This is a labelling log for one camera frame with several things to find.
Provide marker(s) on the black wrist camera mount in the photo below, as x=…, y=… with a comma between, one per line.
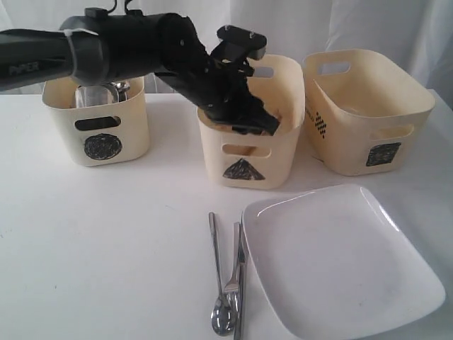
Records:
x=237, y=44

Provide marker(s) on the steel knife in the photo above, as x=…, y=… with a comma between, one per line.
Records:
x=242, y=258

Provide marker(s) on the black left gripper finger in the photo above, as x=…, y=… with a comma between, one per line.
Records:
x=255, y=110
x=253, y=127

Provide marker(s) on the steel fork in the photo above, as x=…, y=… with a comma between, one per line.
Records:
x=233, y=285

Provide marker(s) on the cream bin with triangle mark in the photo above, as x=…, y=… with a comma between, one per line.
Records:
x=259, y=161

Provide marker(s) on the cream bin with circle mark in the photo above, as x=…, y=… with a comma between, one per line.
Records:
x=98, y=135

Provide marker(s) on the steel mug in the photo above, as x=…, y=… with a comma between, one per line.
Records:
x=104, y=94

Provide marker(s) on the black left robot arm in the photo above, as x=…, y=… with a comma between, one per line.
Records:
x=98, y=48

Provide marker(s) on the cream bin with square mark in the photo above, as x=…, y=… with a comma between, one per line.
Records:
x=363, y=112

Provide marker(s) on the white square plate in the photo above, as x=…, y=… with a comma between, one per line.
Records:
x=334, y=265

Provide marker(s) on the steel spoon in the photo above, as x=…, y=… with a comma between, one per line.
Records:
x=222, y=314

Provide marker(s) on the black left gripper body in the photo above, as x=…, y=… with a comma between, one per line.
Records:
x=217, y=88

